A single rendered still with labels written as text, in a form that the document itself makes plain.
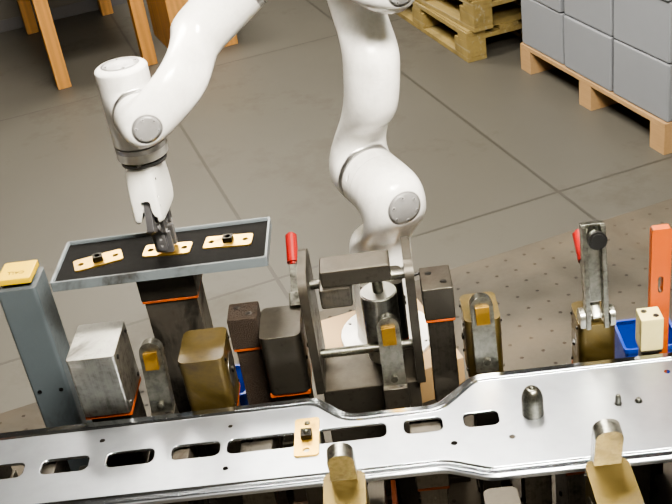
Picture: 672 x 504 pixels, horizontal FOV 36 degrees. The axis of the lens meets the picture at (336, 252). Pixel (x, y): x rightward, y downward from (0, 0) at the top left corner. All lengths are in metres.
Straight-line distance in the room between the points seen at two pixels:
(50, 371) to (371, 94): 0.76
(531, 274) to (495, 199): 1.79
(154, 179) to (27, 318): 0.37
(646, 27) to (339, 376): 2.94
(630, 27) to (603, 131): 0.49
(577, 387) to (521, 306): 0.72
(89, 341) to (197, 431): 0.23
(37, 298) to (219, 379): 0.38
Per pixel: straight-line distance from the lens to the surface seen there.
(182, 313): 1.81
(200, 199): 4.54
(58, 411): 1.99
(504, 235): 3.94
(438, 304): 1.65
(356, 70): 1.77
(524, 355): 2.17
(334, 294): 1.60
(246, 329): 1.69
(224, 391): 1.67
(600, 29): 4.71
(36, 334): 1.89
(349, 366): 1.75
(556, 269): 2.44
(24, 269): 1.86
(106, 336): 1.70
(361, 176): 1.84
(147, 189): 1.68
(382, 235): 1.85
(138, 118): 1.57
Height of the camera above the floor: 2.02
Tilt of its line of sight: 31 degrees down
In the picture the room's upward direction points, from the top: 9 degrees counter-clockwise
